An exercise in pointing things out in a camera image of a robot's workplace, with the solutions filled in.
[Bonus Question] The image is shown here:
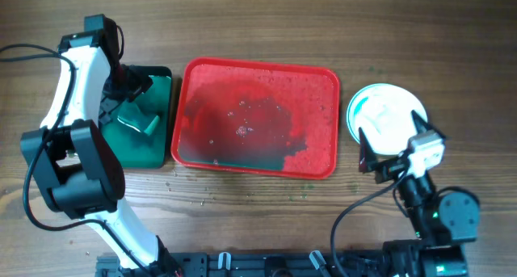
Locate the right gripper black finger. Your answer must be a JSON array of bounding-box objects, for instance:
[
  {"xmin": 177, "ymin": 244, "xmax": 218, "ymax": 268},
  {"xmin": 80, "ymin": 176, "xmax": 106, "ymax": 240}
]
[
  {"xmin": 411, "ymin": 110, "xmax": 447, "ymax": 140},
  {"xmin": 359, "ymin": 128, "xmax": 378, "ymax": 173}
]

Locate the green sponge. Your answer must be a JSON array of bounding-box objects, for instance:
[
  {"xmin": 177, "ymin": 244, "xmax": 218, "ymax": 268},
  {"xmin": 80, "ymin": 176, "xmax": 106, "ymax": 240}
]
[{"xmin": 117, "ymin": 101, "xmax": 160, "ymax": 136}]

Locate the white plate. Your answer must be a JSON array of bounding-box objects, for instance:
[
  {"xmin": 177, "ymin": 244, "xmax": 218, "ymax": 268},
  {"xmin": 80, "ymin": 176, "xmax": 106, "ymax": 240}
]
[{"xmin": 346, "ymin": 83, "xmax": 427, "ymax": 155}]

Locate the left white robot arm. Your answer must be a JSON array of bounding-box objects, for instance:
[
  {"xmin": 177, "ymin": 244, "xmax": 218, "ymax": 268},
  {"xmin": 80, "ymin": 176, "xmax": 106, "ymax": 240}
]
[{"xmin": 20, "ymin": 15, "xmax": 183, "ymax": 276}]

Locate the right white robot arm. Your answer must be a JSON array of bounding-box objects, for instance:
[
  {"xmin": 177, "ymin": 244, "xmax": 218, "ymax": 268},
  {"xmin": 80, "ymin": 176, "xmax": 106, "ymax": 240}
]
[{"xmin": 359, "ymin": 111, "xmax": 481, "ymax": 276}]

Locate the dark green water tray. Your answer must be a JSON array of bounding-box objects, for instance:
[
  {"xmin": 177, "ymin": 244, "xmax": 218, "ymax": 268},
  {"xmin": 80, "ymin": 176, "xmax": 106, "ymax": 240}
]
[{"xmin": 99, "ymin": 66, "xmax": 173, "ymax": 169}]

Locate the red plastic tray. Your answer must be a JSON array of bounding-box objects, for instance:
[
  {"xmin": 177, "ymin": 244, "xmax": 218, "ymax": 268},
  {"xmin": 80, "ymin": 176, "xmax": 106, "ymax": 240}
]
[{"xmin": 170, "ymin": 57, "xmax": 340, "ymax": 180}]

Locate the white gripper camera box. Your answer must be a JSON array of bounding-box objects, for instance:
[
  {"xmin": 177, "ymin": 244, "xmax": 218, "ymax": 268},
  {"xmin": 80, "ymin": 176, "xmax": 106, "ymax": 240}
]
[{"xmin": 407, "ymin": 130, "xmax": 445, "ymax": 178}]

